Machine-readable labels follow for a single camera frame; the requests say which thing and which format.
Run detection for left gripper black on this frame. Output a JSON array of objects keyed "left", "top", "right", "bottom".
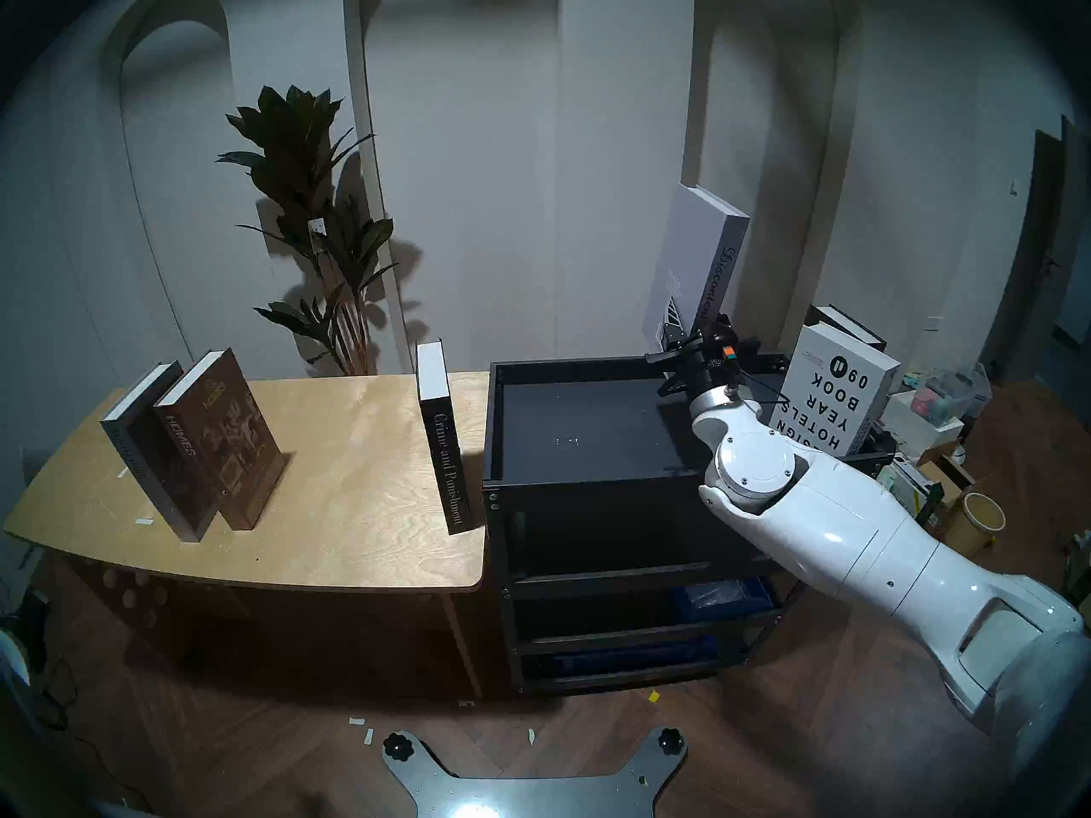
[{"left": 19, "top": 588, "right": 52, "bottom": 672}]

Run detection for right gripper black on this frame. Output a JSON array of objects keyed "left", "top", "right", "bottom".
[{"left": 645, "top": 295, "right": 762, "bottom": 400}]

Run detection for grey Discontent book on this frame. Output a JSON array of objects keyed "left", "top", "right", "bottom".
[{"left": 642, "top": 184, "right": 751, "bottom": 357}]

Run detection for black Century book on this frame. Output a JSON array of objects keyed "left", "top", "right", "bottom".
[{"left": 805, "top": 304, "right": 887, "bottom": 353}]

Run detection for white Designhotels Yearbook book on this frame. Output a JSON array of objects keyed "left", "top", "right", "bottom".
[{"left": 770, "top": 322, "right": 902, "bottom": 459}]

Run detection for brown Homes book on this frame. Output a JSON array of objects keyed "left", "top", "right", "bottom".
[{"left": 153, "top": 349, "right": 286, "bottom": 532}]

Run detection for black metal shelf cart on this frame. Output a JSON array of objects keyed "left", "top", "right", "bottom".
[{"left": 482, "top": 353, "right": 898, "bottom": 696}]

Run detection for wooden display table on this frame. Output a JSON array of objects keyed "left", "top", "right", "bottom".
[{"left": 4, "top": 372, "right": 491, "bottom": 698}]

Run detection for grey Special Issue book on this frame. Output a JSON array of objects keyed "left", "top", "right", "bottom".
[{"left": 100, "top": 360, "right": 218, "bottom": 543}]

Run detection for white cardboard box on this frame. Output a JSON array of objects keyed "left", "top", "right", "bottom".
[{"left": 882, "top": 390, "right": 964, "bottom": 455}]

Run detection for green and white carton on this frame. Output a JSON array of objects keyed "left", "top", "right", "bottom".
[{"left": 878, "top": 458, "right": 945, "bottom": 527}]

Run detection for blue plastic bin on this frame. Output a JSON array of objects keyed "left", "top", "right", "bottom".
[
  {"left": 669, "top": 576, "right": 781, "bottom": 623},
  {"left": 528, "top": 637, "right": 721, "bottom": 677}
]

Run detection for black Crime and Punishment book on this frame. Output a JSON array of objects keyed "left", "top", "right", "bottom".
[{"left": 415, "top": 339, "right": 472, "bottom": 536}]

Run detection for brown cardboard box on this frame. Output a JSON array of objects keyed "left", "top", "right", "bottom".
[{"left": 916, "top": 454, "right": 981, "bottom": 502}]

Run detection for yellow bucket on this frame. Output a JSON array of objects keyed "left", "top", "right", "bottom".
[{"left": 944, "top": 493, "right": 1007, "bottom": 562}]

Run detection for dark door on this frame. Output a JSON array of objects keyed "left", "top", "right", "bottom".
[{"left": 980, "top": 118, "right": 1091, "bottom": 387}]

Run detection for tall green potted plant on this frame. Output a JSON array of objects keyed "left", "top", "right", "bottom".
[{"left": 216, "top": 84, "right": 400, "bottom": 376}]

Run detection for black floor cable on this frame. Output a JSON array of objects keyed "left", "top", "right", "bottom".
[{"left": 34, "top": 659, "right": 82, "bottom": 732}]

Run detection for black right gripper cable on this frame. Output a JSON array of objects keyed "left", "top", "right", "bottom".
[{"left": 731, "top": 369, "right": 789, "bottom": 410}]

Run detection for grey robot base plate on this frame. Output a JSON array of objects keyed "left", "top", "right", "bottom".
[{"left": 381, "top": 727, "right": 688, "bottom": 818}]

